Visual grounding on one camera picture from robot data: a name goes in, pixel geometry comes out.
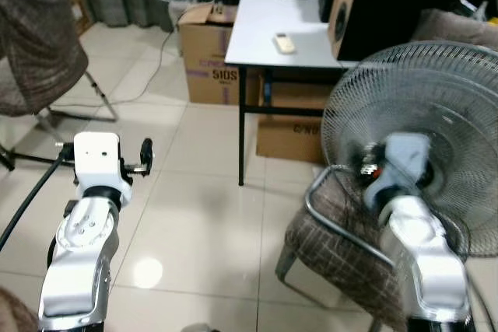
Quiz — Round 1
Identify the low brown cardboard box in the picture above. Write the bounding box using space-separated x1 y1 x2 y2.
255 83 329 166

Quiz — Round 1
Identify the brown plaid metal-leg chair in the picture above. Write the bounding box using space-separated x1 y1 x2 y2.
275 165 468 332
0 0 120 171

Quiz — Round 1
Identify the printed open cardboard box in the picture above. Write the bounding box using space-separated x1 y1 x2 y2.
177 2 262 106

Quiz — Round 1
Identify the white remote control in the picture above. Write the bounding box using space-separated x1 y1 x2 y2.
273 33 298 55

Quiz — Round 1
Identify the brown plaid chair back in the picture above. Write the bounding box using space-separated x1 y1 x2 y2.
411 9 498 54

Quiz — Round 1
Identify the plain brown cardboard box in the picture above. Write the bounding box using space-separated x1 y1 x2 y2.
65 0 96 35

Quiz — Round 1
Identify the small white black-leg table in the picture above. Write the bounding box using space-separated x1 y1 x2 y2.
224 0 360 187

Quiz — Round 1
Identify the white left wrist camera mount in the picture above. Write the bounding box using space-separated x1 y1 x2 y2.
72 131 133 202

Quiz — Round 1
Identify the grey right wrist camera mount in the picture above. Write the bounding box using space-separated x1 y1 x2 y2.
366 133 433 205

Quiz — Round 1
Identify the thin grey floor cable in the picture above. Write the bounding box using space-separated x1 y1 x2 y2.
78 27 184 109

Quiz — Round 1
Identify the grey wire-cage fan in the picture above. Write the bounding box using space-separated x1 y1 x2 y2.
321 40 498 260

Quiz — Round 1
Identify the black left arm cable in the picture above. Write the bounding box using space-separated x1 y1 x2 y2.
0 145 75 252

